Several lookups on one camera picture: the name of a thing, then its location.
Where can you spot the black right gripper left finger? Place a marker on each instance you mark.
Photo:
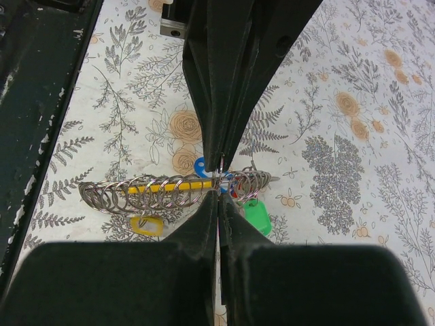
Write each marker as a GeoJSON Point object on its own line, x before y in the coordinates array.
{"type": "Point", "coordinates": [170, 282]}

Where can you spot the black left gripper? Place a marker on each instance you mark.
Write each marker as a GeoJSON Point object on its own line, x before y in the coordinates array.
{"type": "Point", "coordinates": [232, 49]}

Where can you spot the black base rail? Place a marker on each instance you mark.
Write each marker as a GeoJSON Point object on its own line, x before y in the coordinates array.
{"type": "Point", "coordinates": [43, 44]}

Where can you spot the yellow tag key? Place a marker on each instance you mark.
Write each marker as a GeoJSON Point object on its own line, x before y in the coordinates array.
{"type": "Point", "coordinates": [147, 225]}

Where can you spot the blue tag ring key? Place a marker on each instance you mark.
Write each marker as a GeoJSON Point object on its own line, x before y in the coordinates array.
{"type": "Point", "coordinates": [199, 169]}

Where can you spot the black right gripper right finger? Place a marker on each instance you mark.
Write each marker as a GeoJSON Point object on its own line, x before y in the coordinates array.
{"type": "Point", "coordinates": [300, 284]}

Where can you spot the numbered keyring organizer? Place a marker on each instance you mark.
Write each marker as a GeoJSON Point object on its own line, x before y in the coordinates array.
{"type": "Point", "coordinates": [149, 193]}

